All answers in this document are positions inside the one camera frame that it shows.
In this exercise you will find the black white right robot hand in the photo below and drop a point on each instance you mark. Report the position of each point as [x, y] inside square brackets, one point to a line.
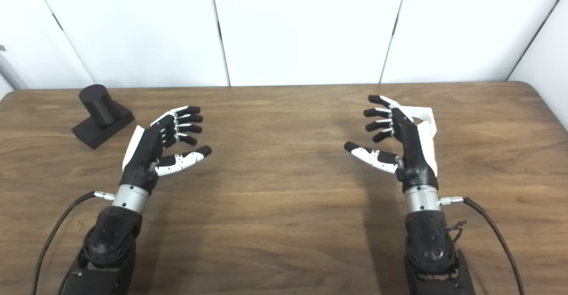
[415, 153]

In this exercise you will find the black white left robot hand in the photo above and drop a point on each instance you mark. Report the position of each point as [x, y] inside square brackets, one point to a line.
[142, 153]

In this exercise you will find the white square piece with hole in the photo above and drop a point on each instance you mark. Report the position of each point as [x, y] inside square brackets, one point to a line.
[421, 111]

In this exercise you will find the black cylinder peg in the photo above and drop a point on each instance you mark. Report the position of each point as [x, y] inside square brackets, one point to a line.
[95, 102]

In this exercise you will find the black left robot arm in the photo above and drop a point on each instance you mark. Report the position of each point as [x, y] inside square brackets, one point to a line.
[108, 241]

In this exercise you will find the gray vertical wall post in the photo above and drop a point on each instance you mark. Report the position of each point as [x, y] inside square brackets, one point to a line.
[9, 71]

